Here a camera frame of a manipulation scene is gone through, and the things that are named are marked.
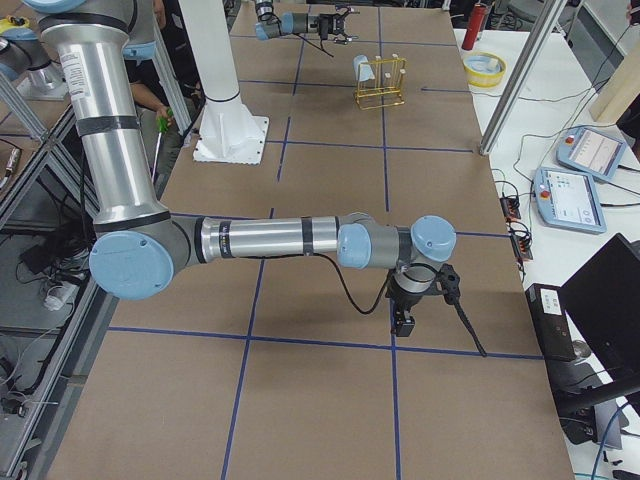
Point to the red thermos bottle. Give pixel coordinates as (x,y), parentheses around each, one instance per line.
(473,27)

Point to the yellow rimmed bowl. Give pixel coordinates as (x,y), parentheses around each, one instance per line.
(483,69)

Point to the aluminium frame post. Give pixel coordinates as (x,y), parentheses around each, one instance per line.
(533,46)

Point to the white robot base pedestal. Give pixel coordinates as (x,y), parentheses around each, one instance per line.
(229,133)

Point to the teach pendant tablet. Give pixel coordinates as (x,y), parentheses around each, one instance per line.
(590,151)
(568,200)

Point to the far teach pendant tablet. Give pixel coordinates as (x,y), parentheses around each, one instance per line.
(590,151)

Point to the black desktop box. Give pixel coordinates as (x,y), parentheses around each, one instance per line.
(550,322)

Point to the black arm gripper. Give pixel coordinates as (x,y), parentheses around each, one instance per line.
(404,300)

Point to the gold wire cup holder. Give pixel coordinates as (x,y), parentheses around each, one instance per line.
(387,89)

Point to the light blue plastic cup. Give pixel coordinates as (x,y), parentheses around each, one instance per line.
(363,69)

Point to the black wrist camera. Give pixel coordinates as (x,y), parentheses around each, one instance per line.
(449,282)

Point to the near teach pendant tablet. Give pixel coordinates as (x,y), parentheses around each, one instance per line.
(568,200)

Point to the orange black connector box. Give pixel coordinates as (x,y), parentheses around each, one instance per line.
(510,207)

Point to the green black hand controller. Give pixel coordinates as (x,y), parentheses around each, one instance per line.
(164,119)

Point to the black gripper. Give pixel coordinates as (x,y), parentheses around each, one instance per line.
(327,23)

